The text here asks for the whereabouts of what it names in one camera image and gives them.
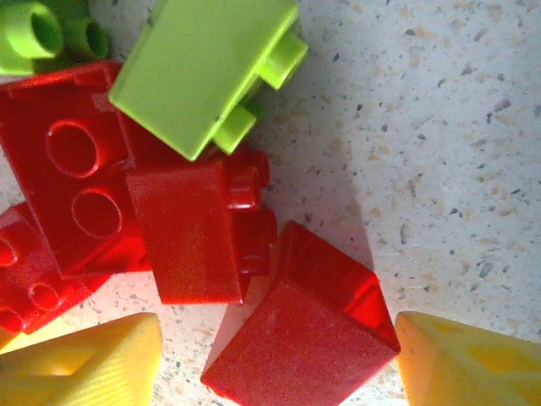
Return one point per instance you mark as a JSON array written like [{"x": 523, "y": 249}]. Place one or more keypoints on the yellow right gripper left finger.
[{"x": 105, "y": 363}]

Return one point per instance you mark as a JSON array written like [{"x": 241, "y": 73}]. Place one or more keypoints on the green lego brick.
[
  {"x": 25, "y": 38},
  {"x": 198, "y": 72}
]

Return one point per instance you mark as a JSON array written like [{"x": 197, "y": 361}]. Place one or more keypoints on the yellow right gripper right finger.
[{"x": 465, "y": 368}]

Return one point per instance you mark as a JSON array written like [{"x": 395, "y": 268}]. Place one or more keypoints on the red lego brick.
[
  {"x": 296, "y": 338},
  {"x": 25, "y": 296},
  {"x": 190, "y": 232},
  {"x": 63, "y": 169}
]

